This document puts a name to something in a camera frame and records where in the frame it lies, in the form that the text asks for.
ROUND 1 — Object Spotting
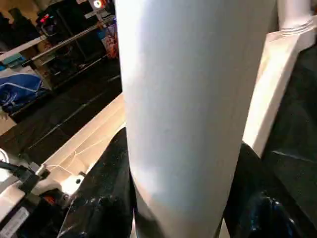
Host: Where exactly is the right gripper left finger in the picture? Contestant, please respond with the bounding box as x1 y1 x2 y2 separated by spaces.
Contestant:
57 126 137 238

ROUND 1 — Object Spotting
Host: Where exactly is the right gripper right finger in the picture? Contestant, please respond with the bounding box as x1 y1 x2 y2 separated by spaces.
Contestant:
218 141 317 238

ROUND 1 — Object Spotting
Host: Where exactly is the white plastic table leg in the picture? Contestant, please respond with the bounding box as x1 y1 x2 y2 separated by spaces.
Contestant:
115 0 278 238
276 0 317 36

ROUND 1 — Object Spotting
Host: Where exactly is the white plastic table top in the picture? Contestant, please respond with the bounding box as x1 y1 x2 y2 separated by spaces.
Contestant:
42 22 317 199

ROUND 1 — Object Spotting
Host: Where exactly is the black work mat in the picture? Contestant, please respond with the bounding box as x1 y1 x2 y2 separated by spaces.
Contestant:
0 45 317 238

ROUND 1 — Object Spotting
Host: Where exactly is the blue printed fabric bag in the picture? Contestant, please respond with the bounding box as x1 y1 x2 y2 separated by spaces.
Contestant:
0 69 48 115

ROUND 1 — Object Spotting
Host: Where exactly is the metal storage shelf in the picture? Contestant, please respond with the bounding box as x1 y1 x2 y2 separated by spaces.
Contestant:
0 0 119 90

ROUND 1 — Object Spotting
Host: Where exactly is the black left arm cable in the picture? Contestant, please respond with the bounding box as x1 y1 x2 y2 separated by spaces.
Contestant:
0 161 48 183

